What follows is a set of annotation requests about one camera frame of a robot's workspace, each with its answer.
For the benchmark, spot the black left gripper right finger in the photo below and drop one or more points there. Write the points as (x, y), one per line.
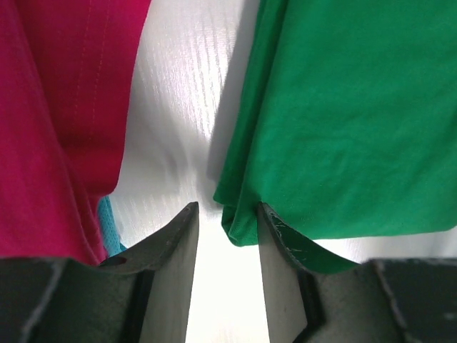
(314, 295)

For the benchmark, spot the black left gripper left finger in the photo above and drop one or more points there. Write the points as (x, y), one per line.
(140, 295)

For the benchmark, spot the blue t shirt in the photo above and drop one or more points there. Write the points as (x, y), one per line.
(110, 234)

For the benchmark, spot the green t shirt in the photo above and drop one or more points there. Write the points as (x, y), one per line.
(347, 121)

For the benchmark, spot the red t shirt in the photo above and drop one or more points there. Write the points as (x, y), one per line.
(66, 73)

